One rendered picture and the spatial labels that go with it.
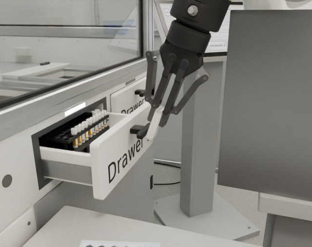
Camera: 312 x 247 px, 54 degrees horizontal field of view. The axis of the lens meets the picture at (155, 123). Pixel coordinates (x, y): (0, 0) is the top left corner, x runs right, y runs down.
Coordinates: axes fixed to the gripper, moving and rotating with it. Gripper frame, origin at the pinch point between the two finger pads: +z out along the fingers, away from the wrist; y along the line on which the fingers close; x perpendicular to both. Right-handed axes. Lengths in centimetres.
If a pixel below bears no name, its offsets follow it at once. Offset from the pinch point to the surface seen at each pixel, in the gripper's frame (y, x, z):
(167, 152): -12, 157, 91
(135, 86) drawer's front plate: -15.9, 30.9, 5.8
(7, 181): -15.7, -21.6, 10.9
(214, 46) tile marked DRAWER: -3, 87, -7
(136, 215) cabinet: -1, 33, 53
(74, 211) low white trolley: -7.1, -11.6, 19.9
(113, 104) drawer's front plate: -15.9, 16.9, 8.0
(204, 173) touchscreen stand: 18, 95, 59
